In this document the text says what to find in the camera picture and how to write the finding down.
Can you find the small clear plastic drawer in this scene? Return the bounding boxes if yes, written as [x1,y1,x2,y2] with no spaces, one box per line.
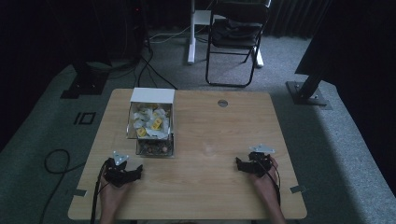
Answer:
[134,133,176,158]

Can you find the dark curtain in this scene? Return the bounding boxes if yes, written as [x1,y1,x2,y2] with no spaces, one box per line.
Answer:
[266,0,332,39]

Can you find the person's left hand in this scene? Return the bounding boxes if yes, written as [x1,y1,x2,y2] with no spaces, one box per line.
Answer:
[99,179,133,207]

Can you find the looped black floor cable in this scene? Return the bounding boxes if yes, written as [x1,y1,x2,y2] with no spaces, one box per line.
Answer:
[38,148,87,224]

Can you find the person's right hand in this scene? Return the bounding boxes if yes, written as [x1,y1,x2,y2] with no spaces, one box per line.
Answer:
[250,156,280,200]

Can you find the white desk foot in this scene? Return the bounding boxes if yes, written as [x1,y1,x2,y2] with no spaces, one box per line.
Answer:
[253,46,265,69]

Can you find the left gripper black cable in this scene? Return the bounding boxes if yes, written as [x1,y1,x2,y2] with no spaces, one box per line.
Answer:
[90,161,110,224]

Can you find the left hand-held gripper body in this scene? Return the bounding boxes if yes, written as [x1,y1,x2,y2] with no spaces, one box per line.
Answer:
[103,150,139,189]

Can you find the white box lid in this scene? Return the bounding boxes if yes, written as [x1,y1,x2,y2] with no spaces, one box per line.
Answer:
[129,87,177,105]

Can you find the black floor cables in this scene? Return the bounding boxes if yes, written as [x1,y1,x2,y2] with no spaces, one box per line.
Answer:
[133,43,178,91]

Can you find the small brown round pieces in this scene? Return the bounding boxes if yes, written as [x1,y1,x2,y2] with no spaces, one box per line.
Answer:
[145,145,171,154]

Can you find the black stand base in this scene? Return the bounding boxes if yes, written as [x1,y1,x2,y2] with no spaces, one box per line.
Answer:
[60,61,110,100]

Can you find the pile of white yellow sachets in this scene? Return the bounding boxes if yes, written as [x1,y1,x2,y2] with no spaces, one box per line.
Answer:
[133,104,171,140]

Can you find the black folding chair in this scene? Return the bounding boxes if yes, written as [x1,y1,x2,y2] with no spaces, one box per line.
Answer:
[205,0,271,89]

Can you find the white floor cable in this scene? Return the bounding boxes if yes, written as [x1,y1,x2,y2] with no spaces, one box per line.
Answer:
[148,25,192,44]

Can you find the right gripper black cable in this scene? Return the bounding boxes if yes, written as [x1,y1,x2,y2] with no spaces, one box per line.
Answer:
[261,160,282,207]

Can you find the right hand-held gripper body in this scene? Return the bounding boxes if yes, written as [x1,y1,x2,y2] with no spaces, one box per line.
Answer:
[246,143,276,178]

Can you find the black metal stand with base plate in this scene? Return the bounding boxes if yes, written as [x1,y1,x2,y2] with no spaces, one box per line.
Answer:
[285,70,333,111]

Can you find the large clear plastic drawer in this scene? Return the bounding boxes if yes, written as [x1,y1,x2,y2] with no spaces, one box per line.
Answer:
[125,101,175,140]

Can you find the dark cloth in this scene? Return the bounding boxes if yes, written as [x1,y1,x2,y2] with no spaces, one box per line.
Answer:
[212,18,263,49]

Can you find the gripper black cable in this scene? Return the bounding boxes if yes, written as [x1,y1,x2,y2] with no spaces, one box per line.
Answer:
[90,161,110,224]
[261,160,282,207]

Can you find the black equipment with red light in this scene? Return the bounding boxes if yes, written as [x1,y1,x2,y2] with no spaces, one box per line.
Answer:
[106,0,149,62]

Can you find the white desk leg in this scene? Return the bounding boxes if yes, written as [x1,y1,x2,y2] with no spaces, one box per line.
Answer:
[187,0,216,66]

